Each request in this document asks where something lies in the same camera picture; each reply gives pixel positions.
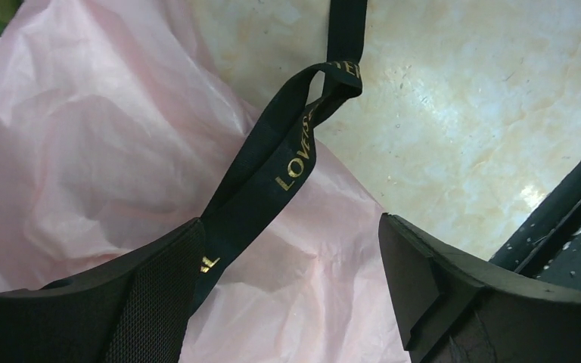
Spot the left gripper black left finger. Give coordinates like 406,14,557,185
0,219,204,362

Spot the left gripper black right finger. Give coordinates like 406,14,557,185
378,213,581,362

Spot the pink flower bouquet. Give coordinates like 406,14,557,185
0,1,409,362

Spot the black ribbon with gold lettering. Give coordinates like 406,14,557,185
192,0,367,311

